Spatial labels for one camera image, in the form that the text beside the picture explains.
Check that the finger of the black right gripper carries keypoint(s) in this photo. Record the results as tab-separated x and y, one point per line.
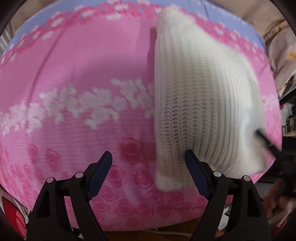
284	158

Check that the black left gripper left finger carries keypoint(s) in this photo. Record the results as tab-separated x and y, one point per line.
49	219

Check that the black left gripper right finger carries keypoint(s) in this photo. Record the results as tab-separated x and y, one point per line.
247	219

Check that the white knitted sweater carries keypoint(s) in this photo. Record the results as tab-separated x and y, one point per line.
207	99

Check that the right hand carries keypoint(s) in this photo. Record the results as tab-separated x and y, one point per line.
275	206

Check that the red object at bedside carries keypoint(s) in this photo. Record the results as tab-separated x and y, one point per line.
14	216

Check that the floral beige cloth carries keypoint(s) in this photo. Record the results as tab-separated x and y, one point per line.
280	46

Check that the pink floral bed sheet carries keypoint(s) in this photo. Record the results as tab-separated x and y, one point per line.
77	80

